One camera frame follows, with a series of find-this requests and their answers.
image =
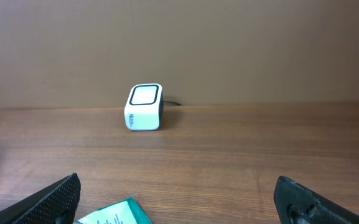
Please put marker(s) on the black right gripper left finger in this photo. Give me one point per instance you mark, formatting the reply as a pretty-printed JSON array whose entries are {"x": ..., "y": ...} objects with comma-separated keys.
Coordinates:
[{"x": 56, "y": 203}]

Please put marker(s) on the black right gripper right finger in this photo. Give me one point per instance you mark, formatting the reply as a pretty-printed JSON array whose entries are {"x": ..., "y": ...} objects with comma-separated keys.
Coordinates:
[{"x": 298, "y": 204}]

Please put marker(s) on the green white sachet packet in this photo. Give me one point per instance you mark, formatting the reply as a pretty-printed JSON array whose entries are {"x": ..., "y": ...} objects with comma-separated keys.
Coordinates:
[{"x": 124, "y": 212}]

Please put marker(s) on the white barcode scanner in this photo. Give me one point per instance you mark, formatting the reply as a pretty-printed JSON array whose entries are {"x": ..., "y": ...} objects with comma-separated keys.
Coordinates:
[{"x": 144, "y": 107}]

